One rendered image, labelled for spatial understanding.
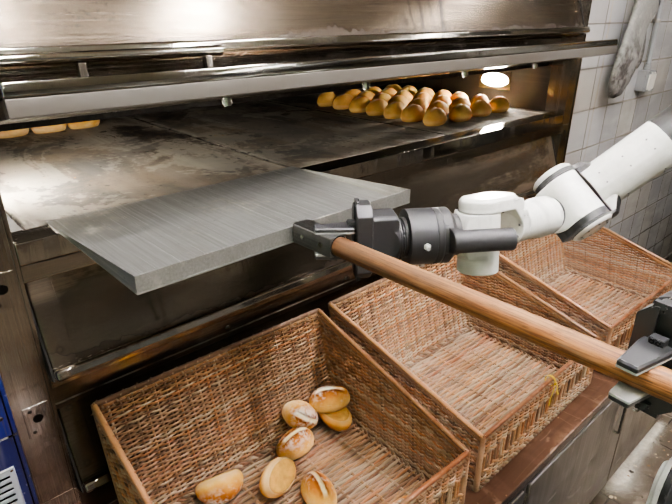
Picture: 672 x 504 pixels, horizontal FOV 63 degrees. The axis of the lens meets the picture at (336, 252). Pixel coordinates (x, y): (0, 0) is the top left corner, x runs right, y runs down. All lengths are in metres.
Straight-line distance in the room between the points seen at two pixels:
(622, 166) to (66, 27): 0.94
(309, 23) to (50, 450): 0.96
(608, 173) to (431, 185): 0.66
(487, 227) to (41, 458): 0.90
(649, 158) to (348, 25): 0.65
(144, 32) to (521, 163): 1.39
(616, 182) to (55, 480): 1.18
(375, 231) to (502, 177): 1.14
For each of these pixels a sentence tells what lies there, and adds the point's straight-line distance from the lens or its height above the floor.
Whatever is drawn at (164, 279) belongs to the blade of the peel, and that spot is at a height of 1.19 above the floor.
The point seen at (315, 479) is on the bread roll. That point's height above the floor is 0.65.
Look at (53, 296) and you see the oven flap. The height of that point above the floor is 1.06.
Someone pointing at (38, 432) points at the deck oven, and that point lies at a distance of 1.17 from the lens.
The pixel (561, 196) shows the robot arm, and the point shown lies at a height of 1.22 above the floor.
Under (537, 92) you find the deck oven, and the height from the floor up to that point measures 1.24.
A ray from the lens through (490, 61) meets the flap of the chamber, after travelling 1.45.
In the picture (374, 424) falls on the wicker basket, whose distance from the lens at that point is 1.34.
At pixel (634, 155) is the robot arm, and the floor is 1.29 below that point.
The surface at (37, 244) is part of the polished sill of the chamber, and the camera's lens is 1.01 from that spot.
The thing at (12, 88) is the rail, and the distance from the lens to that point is 0.81.
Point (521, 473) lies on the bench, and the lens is 1.37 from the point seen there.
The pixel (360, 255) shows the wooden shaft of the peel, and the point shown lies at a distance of 0.76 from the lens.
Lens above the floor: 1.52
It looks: 24 degrees down
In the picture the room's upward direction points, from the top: straight up
